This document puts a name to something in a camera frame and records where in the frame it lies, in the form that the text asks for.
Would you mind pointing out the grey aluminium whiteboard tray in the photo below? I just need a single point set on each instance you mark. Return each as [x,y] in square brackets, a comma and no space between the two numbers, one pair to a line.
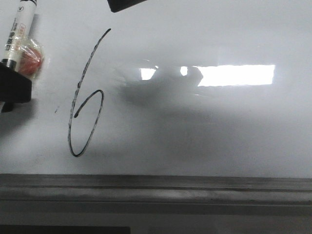
[150,204]

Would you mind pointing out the black and white whiteboard marker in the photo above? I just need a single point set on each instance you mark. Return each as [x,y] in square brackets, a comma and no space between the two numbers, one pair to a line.
[18,33]

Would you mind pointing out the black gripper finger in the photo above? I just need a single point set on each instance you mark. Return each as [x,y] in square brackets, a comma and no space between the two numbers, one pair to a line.
[119,5]
[14,87]

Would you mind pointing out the red round magnet with tape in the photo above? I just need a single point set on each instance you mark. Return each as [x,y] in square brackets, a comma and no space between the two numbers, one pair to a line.
[32,58]

